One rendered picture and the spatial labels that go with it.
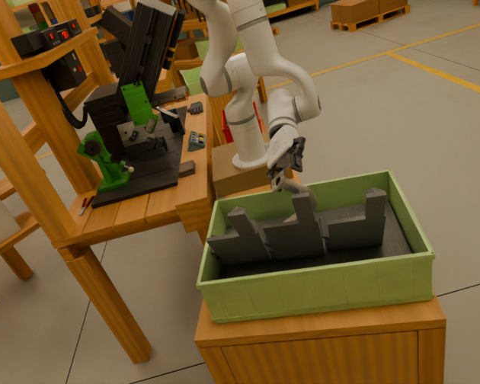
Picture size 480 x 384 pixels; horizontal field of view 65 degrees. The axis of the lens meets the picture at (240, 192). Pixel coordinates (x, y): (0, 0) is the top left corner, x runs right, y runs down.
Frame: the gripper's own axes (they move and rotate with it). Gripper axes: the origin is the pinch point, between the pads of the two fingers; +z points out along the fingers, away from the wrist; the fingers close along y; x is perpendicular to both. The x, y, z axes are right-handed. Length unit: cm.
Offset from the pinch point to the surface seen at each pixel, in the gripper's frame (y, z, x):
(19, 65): -61, -67, -82
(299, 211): -3.0, 6.7, 5.8
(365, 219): 3.5, 7.2, 21.9
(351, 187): -11.0, -18.9, 35.8
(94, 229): -89, -21, -35
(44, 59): -56, -71, -74
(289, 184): 1.0, 2.8, 0.0
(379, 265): 1.1, 18.4, 26.0
